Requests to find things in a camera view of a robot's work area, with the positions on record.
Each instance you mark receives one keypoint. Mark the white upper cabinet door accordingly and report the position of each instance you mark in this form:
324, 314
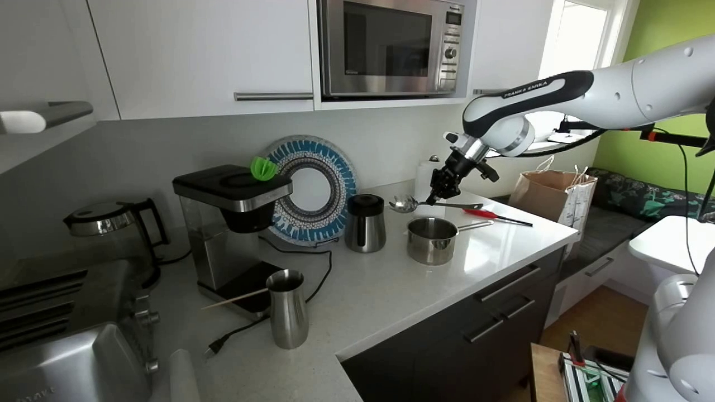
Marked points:
202, 51

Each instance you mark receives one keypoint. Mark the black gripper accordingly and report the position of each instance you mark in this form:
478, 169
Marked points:
464, 159

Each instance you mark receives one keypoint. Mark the steel carafe with black lid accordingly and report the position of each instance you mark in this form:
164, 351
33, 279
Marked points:
366, 223

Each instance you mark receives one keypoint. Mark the dark lower drawer cabinet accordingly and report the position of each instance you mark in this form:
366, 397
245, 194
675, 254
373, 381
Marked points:
437, 349

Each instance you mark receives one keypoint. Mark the wooden crate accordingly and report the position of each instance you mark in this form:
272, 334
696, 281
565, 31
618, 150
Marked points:
548, 370

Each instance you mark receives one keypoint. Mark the silver serving spoon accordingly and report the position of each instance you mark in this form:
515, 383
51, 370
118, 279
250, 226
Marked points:
403, 203

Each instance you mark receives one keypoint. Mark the dark patterned cushion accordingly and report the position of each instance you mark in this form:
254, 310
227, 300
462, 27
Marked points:
654, 197

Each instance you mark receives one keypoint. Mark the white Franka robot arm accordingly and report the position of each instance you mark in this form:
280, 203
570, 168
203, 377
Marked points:
632, 92

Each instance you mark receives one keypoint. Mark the silver toaster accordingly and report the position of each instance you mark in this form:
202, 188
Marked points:
74, 369

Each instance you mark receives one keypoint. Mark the black and steel coffee maker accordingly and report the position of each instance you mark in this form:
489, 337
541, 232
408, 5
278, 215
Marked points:
223, 223

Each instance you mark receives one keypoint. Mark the glass and steel kettle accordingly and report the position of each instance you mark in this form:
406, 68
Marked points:
112, 230

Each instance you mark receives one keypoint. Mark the tall silver cup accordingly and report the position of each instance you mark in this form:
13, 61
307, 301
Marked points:
289, 314

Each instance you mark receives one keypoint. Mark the small green object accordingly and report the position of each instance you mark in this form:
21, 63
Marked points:
261, 168

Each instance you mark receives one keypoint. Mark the blue patterned decorative plate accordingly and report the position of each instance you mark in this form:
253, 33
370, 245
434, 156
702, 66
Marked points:
336, 180

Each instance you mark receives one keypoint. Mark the built-in steel microwave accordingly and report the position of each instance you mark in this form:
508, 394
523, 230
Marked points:
387, 48

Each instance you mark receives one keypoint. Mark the grey extractor hood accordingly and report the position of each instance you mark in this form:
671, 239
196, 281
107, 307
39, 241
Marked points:
44, 119

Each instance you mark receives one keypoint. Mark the thin wooden stick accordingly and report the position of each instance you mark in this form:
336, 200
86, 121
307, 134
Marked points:
231, 300

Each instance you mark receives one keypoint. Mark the brown paper bag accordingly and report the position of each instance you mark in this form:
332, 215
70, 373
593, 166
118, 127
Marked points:
548, 194

